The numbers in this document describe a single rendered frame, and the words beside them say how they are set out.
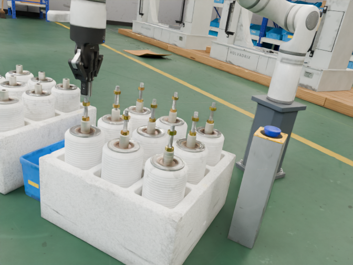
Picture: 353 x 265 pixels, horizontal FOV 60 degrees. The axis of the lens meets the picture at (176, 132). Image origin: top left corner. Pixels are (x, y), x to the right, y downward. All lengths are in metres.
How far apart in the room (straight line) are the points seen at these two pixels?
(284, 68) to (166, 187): 0.66
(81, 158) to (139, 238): 0.24
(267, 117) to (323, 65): 1.76
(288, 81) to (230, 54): 2.37
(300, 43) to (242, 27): 2.52
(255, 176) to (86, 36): 0.50
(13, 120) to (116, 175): 0.40
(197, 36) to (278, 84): 3.17
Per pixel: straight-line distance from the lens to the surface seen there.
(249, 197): 0.81
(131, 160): 0.69
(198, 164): 0.74
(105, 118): 0.87
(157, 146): 0.78
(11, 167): 1.00
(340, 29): 2.84
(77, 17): 0.70
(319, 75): 2.81
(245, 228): 0.86
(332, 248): 1.02
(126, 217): 0.70
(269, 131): 0.75
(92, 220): 0.77
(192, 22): 4.17
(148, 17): 5.37
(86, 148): 0.76
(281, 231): 1.00
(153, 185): 0.65
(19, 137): 0.97
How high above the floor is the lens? 0.56
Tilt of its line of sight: 22 degrees down
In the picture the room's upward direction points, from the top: 9 degrees clockwise
